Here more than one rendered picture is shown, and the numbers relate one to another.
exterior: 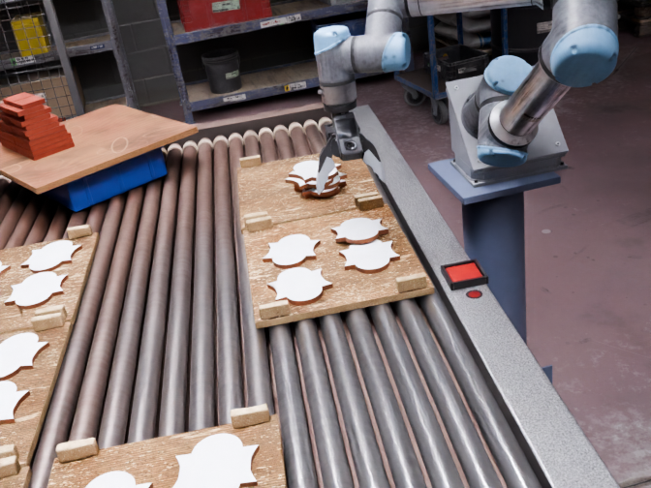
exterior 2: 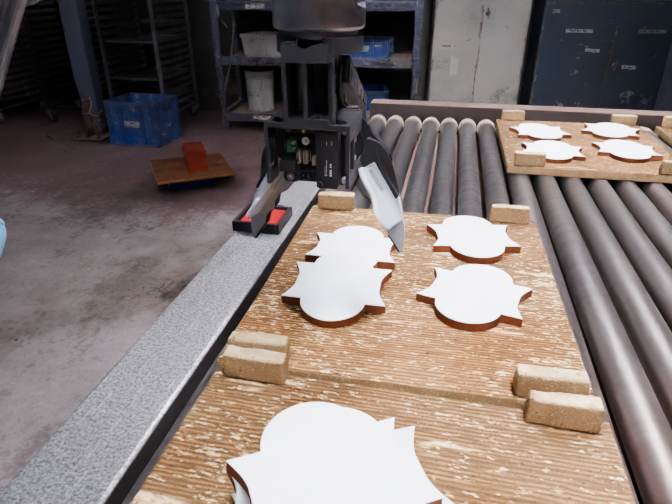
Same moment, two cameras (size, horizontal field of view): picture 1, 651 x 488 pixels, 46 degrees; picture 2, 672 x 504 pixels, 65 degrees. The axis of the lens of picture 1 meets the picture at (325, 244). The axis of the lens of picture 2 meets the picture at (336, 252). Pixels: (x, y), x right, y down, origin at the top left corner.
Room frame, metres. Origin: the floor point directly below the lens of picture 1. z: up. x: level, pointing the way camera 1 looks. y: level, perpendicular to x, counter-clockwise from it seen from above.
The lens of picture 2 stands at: (2.03, 0.06, 1.27)
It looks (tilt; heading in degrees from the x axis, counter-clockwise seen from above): 27 degrees down; 196
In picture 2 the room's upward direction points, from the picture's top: straight up
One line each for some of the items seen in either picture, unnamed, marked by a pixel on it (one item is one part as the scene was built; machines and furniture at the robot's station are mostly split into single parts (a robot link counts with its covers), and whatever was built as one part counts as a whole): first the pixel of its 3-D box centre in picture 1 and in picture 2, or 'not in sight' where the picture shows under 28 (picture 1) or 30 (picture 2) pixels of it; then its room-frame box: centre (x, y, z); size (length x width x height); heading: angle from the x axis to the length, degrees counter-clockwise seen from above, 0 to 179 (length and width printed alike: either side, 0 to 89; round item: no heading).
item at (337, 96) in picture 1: (337, 92); (322, 6); (1.58, -0.07, 1.25); 0.08 x 0.08 x 0.05
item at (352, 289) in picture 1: (328, 259); (411, 280); (1.44, 0.00, 0.93); 0.41 x 0.35 x 0.02; 5
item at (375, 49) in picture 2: not in sight; (364, 47); (-3.03, -1.09, 0.72); 0.50 x 0.38 x 0.16; 92
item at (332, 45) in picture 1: (335, 55); not in sight; (1.58, -0.08, 1.33); 0.09 x 0.08 x 0.11; 70
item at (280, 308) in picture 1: (274, 310); (509, 213); (1.24, 0.11, 0.95); 0.06 x 0.02 x 0.03; 95
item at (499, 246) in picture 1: (496, 303); not in sight; (1.92, -0.48, 0.44); 0.38 x 0.38 x 0.87; 9
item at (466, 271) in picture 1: (464, 275); (263, 219); (1.30, -0.26, 0.92); 0.06 x 0.06 x 0.01; 4
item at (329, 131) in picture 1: (342, 127); (318, 110); (1.59, -0.08, 1.17); 0.09 x 0.08 x 0.12; 3
